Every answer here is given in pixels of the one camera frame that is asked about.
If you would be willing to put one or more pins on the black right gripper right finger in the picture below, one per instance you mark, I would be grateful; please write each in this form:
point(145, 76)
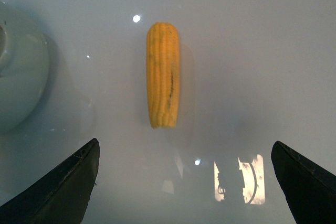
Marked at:
point(309, 189)

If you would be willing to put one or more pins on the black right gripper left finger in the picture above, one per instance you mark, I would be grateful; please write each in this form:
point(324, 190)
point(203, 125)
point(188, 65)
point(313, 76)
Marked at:
point(62, 195)

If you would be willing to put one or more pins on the yellow corn cob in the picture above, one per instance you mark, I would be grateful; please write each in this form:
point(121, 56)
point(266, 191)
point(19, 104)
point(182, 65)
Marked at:
point(163, 74)

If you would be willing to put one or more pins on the white electric cooking pot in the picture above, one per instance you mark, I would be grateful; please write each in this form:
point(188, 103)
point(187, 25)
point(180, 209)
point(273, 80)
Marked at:
point(24, 66)

